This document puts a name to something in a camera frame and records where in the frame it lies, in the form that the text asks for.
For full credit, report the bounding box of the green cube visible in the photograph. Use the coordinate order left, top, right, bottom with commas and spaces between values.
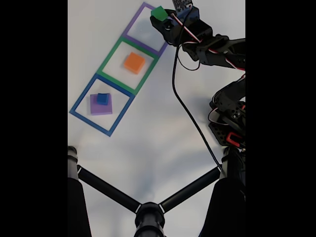
150, 6, 169, 22

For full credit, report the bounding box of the orange square block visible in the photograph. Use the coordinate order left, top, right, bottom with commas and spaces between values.
123, 51, 146, 75

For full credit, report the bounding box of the small blue cube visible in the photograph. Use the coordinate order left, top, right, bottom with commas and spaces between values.
96, 93, 110, 104

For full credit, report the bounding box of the purple square block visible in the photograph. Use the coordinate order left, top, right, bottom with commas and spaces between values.
89, 93, 114, 116

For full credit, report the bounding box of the red clamp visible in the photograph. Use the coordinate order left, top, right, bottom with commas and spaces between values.
226, 132, 244, 146

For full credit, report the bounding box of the black tripod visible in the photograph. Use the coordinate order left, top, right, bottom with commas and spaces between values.
68, 145, 246, 237

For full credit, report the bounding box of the red white gripper servo cable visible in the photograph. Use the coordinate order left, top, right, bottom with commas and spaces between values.
170, 14, 246, 72

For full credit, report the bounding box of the circuit board camera, blue mount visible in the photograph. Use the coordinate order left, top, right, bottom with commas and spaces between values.
172, 0, 200, 22

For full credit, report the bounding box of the purple square frame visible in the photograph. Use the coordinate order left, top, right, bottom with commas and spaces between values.
122, 1, 168, 57

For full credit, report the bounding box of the thin black wire loop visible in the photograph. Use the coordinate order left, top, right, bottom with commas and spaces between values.
176, 44, 201, 72

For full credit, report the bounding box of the green square frame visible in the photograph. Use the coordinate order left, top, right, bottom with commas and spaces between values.
96, 37, 160, 96

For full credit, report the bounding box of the red white base servo cable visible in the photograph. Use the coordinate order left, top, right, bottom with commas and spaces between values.
208, 105, 246, 127

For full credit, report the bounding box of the blue square frame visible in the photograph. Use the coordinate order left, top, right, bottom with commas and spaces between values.
69, 73, 136, 137

